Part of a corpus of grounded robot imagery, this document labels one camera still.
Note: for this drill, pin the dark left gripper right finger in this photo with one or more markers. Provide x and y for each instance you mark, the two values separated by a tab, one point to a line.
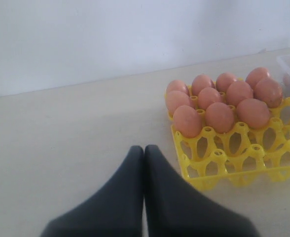
175	209

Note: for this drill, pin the yellow plastic egg tray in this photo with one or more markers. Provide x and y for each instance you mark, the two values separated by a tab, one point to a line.
240	155

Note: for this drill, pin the brown egg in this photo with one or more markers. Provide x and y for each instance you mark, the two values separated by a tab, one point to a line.
269	91
220	117
237	92
200	82
208	96
224	80
175	98
257	75
253	112
187	121
177	85

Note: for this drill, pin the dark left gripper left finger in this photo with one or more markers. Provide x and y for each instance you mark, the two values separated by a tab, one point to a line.
115	210

